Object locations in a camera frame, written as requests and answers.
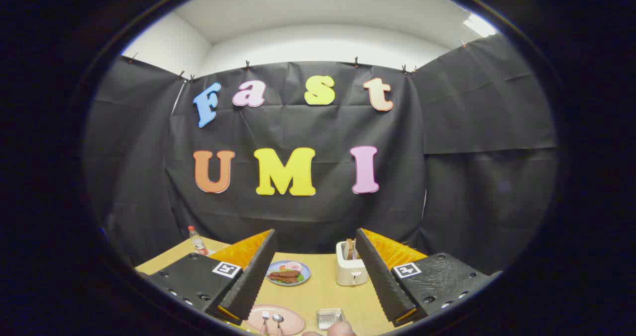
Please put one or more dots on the pink plate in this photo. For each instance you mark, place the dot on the pink plate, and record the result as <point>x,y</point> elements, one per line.
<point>293,321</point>

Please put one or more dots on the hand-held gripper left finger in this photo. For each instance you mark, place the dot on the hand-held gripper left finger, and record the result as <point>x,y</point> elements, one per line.
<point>253,281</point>

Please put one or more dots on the cream toaster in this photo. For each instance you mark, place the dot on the cream toaster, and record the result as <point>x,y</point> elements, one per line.
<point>350,271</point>

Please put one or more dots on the clear bottle with red label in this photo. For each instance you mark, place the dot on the clear bottle with red label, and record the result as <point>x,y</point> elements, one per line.
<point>198,241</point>

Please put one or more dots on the metal drainer basket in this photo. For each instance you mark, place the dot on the metal drainer basket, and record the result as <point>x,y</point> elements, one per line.
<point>330,318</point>

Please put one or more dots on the brown meat strip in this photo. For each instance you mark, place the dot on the brown meat strip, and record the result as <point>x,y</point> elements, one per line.
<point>283,280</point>
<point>285,274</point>

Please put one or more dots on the pink ham slice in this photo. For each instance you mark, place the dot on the pink ham slice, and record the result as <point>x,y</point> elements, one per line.
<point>294,266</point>

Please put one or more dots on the small ceiling light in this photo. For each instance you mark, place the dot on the small ceiling light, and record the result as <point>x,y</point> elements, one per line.
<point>479,25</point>

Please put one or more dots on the blue food plate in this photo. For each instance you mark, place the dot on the blue food plate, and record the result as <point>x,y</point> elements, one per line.
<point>304,275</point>

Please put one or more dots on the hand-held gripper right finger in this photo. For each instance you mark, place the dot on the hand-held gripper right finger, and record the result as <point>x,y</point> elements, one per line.
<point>377,281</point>

